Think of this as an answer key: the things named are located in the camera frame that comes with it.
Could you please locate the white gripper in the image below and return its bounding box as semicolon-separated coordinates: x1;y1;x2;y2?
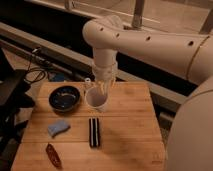
92;63;117;95

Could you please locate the metal railing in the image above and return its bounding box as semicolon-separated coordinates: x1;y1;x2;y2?
27;0;213;36

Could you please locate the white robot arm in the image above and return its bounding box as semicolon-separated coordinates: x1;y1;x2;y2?
82;15;213;171

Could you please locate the dark blue ceramic bowl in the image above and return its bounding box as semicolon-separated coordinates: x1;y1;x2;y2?
49;86;80;112

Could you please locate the dark red oblong object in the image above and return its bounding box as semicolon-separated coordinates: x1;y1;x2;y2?
46;143;62;169

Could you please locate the black cable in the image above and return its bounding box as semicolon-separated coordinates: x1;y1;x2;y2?
23;46;54;84

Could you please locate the white ceramic cup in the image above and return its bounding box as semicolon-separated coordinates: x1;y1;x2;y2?
85;87;108;112

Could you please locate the clear plastic bottle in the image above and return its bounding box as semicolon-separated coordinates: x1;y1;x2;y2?
84;78;92;89

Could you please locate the black white striped block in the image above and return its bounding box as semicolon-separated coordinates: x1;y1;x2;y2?
89;118;100;148

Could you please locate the black chair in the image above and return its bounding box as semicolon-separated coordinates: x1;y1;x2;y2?
0;48;36;158

